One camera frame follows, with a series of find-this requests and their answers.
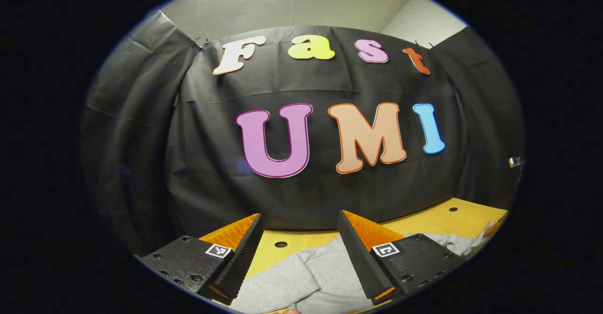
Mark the grey zip-neck sweatshirt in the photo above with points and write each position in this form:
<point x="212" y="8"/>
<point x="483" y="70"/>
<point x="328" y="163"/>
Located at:
<point x="306" y="281"/>

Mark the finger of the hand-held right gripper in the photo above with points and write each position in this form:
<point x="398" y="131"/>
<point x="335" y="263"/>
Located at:
<point x="492" y="228"/>

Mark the black backdrop cloth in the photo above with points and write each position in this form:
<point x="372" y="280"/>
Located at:
<point x="282" y="83"/>

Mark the metal clamp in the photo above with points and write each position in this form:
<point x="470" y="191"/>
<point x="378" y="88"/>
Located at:
<point x="516" y="162"/>

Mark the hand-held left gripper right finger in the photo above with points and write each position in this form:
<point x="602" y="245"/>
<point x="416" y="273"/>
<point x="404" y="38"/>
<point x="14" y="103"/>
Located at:
<point x="363" y="264"/>

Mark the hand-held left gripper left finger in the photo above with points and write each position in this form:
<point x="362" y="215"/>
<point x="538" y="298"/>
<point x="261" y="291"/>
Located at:
<point x="240" y="262"/>

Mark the small cloth clip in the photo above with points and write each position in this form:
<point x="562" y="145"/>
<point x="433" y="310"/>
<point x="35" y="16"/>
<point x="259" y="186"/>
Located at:
<point x="423" y="44"/>
<point x="199" y="43"/>

